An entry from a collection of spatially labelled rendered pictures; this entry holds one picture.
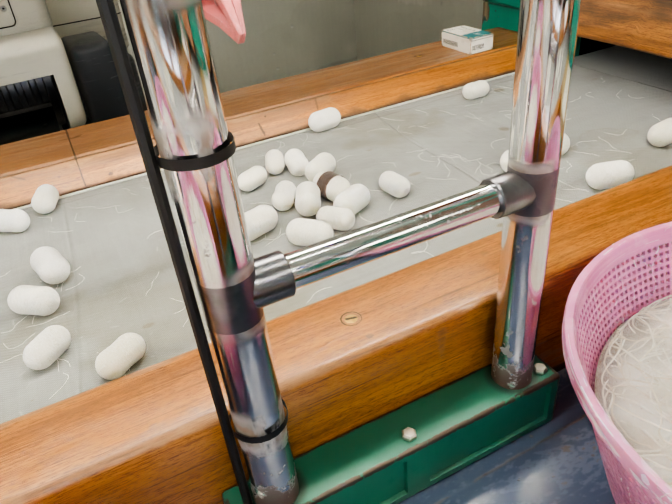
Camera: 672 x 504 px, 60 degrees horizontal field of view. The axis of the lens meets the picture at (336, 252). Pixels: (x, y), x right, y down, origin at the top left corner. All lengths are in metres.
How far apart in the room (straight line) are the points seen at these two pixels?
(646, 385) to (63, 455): 0.29
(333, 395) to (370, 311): 0.05
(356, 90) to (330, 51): 2.20
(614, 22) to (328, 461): 0.54
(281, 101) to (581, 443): 0.45
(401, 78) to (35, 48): 0.56
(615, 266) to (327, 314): 0.17
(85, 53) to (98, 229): 0.67
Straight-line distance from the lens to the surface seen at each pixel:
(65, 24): 1.31
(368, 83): 0.69
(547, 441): 0.39
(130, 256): 0.47
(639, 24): 0.69
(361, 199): 0.46
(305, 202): 0.46
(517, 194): 0.28
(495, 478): 0.37
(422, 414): 0.34
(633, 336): 0.39
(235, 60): 2.68
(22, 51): 1.01
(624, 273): 0.40
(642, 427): 0.34
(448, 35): 0.81
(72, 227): 0.54
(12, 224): 0.55
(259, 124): 0.63
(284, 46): 2.77
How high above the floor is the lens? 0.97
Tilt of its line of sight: 33 degrees down
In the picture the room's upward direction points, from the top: 6 degrees counter-clockwise
